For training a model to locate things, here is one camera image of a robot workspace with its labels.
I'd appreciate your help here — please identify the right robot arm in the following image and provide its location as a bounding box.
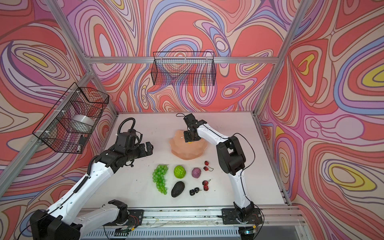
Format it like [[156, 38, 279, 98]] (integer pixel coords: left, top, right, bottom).
[[183, 114, 255, 223]]

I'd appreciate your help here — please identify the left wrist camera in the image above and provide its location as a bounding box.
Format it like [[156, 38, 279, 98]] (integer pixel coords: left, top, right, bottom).
[[117, 132, 137, 149]]

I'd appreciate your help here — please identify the black wire basket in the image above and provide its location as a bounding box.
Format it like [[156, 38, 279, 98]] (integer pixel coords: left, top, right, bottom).
[[33, 83, 110, 154], [151, 51, 217, 87]]

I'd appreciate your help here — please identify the purple round fruit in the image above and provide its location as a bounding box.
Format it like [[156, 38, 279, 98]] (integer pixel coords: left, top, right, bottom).
[[191, 168, 202, 179]]

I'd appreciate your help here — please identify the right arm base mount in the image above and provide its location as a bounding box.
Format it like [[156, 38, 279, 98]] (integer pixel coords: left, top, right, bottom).
[[218, 208, 264, 226]]

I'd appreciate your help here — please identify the pink wavy fruit bowl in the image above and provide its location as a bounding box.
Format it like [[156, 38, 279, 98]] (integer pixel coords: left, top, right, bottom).
[[169, 130, 208, 160]]

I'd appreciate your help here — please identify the black cherry pair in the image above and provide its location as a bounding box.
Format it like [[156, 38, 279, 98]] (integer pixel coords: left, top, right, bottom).
[[189, 187, 201, 196]]

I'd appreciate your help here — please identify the dark avocado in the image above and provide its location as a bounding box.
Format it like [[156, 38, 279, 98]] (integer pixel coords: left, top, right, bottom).
[[171, 181, 185, 198]]

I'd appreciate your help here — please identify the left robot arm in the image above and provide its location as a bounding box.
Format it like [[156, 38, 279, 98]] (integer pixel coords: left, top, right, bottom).
[[30, 130, 154, 240]]

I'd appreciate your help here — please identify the aluminium front rail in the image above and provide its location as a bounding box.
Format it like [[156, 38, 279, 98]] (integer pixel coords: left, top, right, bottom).
[[129, 205, 307, 228]]

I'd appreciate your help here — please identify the green grape bunch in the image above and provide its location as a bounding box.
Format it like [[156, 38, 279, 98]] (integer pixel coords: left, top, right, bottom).
[[152, 165, 168, 195]]

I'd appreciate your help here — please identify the green bumpy fruit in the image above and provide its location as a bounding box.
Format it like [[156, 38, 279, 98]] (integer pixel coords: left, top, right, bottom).
[[174, 165, 187, 179]]

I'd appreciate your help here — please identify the black wire basket back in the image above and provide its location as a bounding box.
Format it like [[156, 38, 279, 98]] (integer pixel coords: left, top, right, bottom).
[[151, 51, 217, 87]]

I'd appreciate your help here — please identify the red cherry pair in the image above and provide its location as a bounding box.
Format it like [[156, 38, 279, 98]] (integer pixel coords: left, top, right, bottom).
[[204, 161, 214, 172], [202, 180, 211, 191]]

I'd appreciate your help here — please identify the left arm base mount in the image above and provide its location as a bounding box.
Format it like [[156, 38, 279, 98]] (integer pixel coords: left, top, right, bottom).
[[104, 209, 144, 227]]

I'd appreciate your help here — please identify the black wire basket left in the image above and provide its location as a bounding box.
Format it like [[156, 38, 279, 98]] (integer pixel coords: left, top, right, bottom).
[[33, 83, 110, 154]]

